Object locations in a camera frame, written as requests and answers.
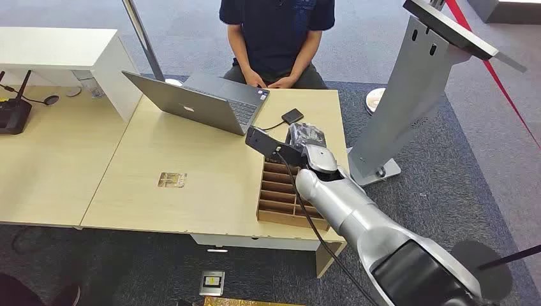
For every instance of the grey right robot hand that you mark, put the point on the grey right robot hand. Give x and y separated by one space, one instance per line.
320 157

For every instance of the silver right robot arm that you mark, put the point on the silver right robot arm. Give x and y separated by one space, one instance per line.
359 215

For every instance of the wooden slotted card box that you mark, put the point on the wooden slotted card box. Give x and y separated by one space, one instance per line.
277 198

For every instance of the person's left hand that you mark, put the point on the person's left hand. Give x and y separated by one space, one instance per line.
282 82

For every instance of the person's hand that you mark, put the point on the person's hand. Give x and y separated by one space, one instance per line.
282 82
255 79

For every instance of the person's right hand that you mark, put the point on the person's right hand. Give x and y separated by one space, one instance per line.
255 79

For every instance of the person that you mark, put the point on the person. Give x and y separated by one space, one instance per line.
274 33

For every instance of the gold card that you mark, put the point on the gold card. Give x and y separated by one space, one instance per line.
172 180

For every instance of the small black square device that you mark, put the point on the small black square device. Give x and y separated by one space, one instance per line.
292 115

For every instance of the round silver floor base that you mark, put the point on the round silver floor base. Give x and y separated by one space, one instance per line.
374 100

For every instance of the wooden desk side panel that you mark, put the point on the wooden desk side panel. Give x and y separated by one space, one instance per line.
329 257

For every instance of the grey kiosk stand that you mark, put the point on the grey kiosk stand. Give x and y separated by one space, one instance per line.
405 93

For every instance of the grey laptop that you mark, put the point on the grey laptop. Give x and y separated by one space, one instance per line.
190 107

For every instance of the gold sheet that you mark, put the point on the gold sheet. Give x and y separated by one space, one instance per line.
249 302

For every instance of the silver floor socket box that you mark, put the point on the silver floor socket box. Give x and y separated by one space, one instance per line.
211 282

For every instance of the red barrier tape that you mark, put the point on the red barrier tape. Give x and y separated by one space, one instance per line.
498 80

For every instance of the black round stanchion base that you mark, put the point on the black round stanchion base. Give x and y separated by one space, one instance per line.
482 270

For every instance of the silver pole with round base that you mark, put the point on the silver pole with round base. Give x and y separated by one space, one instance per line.
146 42

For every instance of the black stanchion pole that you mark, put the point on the black stanchion pole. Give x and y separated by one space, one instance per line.
511 257

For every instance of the grey block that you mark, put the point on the grey block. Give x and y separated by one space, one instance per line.
507 10

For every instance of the grey desk grommet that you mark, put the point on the grey desk grommet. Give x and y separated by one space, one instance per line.
73 91

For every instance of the black desk grommet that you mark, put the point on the black desk grommet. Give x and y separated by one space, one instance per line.
51 100

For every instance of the white desk shelf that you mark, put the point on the white desk shelf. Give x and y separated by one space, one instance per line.
63 50

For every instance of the black router with antennas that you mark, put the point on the black router with antennas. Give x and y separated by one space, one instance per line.
14 118

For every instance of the dark shoe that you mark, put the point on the dark shoe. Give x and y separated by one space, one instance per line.
25 293

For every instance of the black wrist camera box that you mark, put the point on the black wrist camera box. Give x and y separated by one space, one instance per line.
264 142

